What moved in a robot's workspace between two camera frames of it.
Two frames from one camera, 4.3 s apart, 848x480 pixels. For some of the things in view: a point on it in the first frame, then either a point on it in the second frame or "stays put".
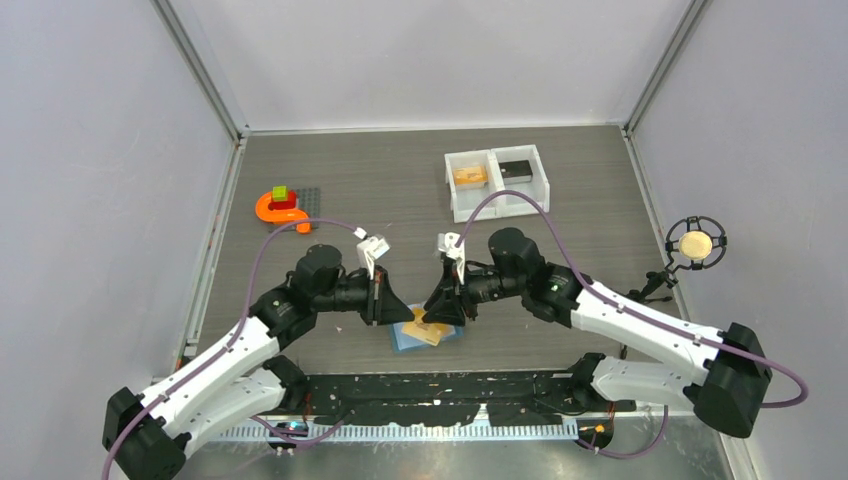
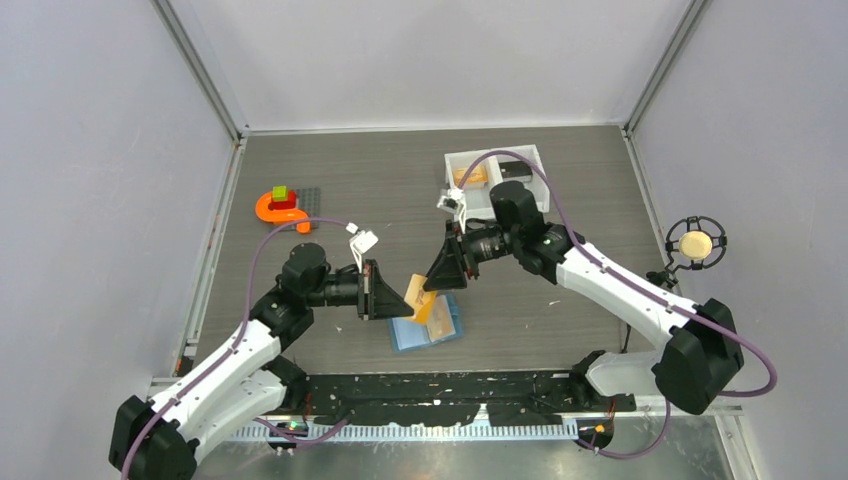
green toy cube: [280, 193] stays put
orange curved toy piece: [286, 215] stays put
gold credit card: [426, 331] → [419, 298]
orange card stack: [472, 176] stays put
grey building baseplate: [309, 201] stays put
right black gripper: [442, 305] → [448, 271]
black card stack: [516, 172] stays put
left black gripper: [382, 306] stays put
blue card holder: [412, 306] → [408, 335]
